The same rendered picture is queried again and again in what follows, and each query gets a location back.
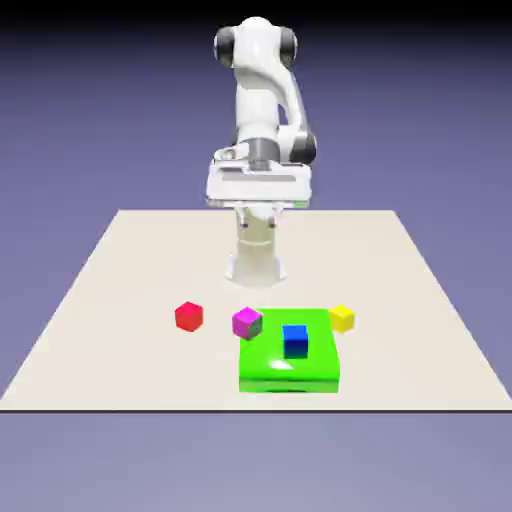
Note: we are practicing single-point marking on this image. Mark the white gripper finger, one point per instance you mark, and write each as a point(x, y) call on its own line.
point(244, 218)
point(272, 218)

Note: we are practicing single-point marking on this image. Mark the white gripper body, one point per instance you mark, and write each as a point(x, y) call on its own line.
point(258, 188)

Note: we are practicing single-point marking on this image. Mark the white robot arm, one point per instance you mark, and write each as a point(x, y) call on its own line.
point(256, 80)

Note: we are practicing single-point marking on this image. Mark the small magenta cube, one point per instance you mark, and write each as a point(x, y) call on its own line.
point(246, 323)

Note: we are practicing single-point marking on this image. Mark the small red cube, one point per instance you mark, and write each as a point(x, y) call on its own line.
point(188, 316)

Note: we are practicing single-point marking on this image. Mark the small yellow cube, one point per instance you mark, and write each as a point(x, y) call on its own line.
point(342, 318)

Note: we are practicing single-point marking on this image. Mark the small blue cube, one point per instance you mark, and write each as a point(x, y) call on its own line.
point(295, 340)

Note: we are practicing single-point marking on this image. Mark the large green box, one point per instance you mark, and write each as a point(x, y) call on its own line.
point(264, 360)

